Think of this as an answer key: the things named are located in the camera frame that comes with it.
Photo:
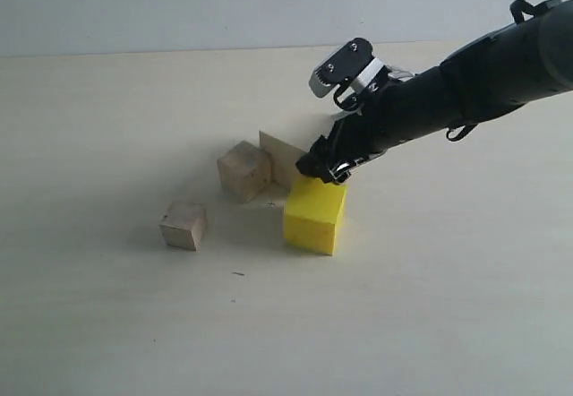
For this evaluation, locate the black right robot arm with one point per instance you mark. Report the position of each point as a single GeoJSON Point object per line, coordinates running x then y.
{"type": "Point", "coordinates": [503, 70]}

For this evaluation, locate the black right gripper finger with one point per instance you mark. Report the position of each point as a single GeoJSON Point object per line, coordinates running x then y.
{"type": "Point", "coordinates": [340, 168]}
{"type": "Point", "coordinates": [315, 162]}

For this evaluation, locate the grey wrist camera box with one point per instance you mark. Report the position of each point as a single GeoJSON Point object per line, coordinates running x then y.
{"type": "Point", "coordinates": [351, 71]}

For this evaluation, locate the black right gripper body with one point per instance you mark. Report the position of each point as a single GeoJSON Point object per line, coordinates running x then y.
{"type": "Point", "coordinates": [399, 113]}

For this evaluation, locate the small wooden cube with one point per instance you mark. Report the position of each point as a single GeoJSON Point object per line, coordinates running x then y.
{"type": "Point", "coordinates": [184, 224]}

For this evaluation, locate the medium wooden cube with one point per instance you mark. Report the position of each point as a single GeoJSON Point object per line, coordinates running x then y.
{"type": "Point", "coordinates": [245, 171]}

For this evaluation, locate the large pale wooden cube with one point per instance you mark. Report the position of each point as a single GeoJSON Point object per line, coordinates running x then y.
{"type": "Point", "coordinates": [288, 139]}

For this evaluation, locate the yellow cube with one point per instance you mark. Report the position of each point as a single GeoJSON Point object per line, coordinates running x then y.
{"type": "Point", "coordinates": [312, 215]}

